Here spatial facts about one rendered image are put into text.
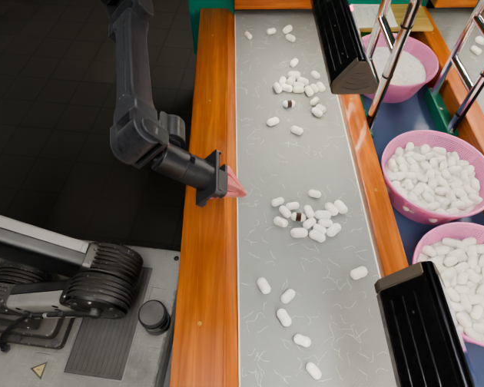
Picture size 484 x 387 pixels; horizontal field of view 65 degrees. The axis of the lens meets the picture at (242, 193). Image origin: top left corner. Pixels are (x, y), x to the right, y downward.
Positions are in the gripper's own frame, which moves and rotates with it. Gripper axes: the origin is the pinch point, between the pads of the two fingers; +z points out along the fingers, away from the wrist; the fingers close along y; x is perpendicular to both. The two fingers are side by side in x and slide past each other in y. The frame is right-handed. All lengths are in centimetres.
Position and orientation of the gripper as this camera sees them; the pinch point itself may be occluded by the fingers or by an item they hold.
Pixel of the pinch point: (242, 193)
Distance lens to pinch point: 78.5
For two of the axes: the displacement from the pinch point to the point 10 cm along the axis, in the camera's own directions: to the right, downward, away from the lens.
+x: -6.5, 4.4, 6.2
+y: -0.3, -8.3, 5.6
